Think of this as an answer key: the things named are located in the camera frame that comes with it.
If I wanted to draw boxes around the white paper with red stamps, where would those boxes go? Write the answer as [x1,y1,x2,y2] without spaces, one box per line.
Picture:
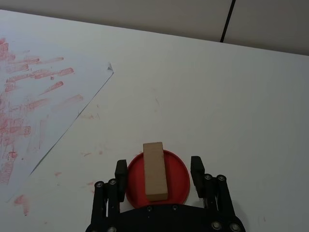
[0,9,114,203]

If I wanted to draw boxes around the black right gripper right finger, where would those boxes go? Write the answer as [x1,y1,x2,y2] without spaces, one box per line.
[190,156,239,218]

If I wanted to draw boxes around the round red ink pad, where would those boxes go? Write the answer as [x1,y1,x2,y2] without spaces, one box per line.
[125,149,191,209]

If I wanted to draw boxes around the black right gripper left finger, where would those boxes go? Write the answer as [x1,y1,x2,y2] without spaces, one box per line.
[89,159,128,227]

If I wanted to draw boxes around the rectangular wooden stamp block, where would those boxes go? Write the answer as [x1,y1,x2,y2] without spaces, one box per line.
[142,142,169,202]

